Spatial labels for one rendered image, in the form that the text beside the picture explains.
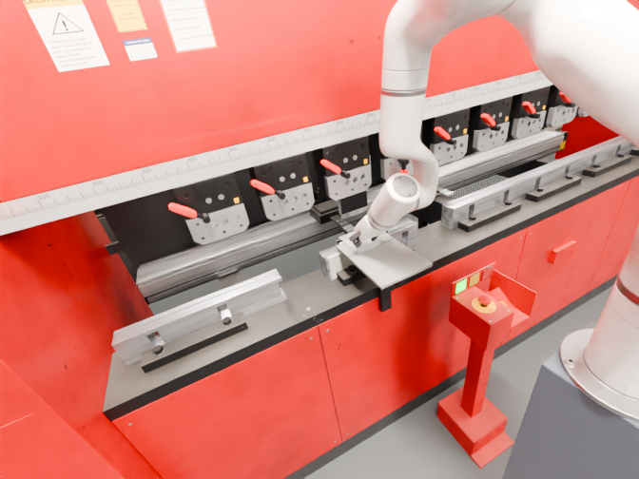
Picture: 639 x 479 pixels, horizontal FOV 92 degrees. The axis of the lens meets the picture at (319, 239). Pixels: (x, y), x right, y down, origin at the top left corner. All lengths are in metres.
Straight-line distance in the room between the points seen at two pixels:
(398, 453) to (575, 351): 1.09
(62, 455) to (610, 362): 1.08
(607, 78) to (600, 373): 0.47
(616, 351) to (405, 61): 0.60
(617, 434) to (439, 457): 1.04
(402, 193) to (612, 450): 0.59
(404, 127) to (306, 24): 0.35
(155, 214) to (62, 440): 0.81
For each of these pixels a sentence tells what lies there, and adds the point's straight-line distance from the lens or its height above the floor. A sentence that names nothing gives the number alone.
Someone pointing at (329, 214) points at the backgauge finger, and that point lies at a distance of 1.22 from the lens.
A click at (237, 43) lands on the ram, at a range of 0.81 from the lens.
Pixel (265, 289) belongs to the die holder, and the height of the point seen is 0.95.
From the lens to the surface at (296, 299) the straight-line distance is 1.05.
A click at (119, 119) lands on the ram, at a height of 1.51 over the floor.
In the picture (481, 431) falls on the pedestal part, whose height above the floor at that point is 0.12.
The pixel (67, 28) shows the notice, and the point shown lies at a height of 1.66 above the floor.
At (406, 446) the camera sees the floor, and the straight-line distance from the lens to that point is 1.72.
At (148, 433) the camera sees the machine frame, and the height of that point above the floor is 0.72.
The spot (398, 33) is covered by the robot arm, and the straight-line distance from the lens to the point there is 0.66.
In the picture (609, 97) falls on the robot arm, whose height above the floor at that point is 1.46.
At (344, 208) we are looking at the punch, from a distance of 1.01.
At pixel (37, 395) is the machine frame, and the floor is 1.08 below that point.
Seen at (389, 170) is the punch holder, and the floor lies 1.22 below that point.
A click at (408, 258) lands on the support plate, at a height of 1.00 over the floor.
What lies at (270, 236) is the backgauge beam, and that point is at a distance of 1.22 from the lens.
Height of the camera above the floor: 1.56
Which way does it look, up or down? 31 degrees down
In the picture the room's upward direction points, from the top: 10 degrees counter-clockwise
